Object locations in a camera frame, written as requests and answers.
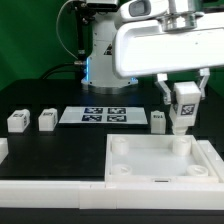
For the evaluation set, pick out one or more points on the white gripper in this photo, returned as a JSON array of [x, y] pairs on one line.
[[144, 49]]

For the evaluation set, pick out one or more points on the white square tabletop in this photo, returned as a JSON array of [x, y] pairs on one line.
[[148, 158]]

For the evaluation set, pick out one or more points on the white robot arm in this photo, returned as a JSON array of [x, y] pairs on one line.
[[182, 15]]

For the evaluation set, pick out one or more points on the white sheet with markers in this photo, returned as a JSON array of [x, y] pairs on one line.
[[104, 115]]

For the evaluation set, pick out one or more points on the white left fence piece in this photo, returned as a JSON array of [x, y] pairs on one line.
[[3, 149]]

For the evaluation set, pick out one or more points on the white front fence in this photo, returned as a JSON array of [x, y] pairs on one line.
[[99, 195]]

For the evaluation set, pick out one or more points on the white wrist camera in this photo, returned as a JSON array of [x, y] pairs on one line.
[[139, 10]]

